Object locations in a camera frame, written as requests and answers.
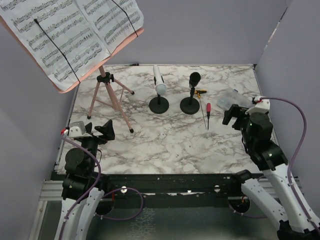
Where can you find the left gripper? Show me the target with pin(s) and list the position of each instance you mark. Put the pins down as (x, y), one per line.
(107, 130)

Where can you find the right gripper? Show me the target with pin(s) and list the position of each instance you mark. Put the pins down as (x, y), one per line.
(235, 110)

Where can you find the black microphone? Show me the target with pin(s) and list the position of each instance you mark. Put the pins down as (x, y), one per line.
(194, 79)

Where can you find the black stand of white microphone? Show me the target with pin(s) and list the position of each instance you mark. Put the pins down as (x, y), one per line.
(159, 104)

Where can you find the white microphone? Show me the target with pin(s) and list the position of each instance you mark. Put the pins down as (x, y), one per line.
(160, 86)

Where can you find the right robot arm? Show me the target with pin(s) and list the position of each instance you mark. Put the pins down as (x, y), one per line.
(289, 213)

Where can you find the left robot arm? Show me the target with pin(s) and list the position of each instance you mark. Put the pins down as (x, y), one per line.
(84, 186)

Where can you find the clear plastic parts box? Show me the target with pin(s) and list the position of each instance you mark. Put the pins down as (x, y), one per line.
(230, 97)

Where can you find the left sheet music page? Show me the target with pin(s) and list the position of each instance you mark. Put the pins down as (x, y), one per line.
(57, 35)

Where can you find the sheet music page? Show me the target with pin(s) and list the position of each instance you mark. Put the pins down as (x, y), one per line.
(113, 20)
(57, 35)

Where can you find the right sheet music page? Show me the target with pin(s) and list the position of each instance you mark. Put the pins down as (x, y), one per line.
(113, 20)

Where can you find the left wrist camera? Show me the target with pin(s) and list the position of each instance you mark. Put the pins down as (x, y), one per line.
(76, 129)

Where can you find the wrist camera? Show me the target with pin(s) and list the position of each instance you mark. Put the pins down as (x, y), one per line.
(260, 105)
(76, 129)

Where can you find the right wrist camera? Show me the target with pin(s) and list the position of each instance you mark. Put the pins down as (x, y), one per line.
(260, 105)

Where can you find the red handled screwdriver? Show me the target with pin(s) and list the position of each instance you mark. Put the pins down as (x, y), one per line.
(208, 114)

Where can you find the yellow black T-handle hex key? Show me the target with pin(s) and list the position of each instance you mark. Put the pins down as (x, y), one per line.
(199, 96)

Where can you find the black mounting rail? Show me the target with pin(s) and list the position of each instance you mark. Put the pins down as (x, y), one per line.
(170, 191)

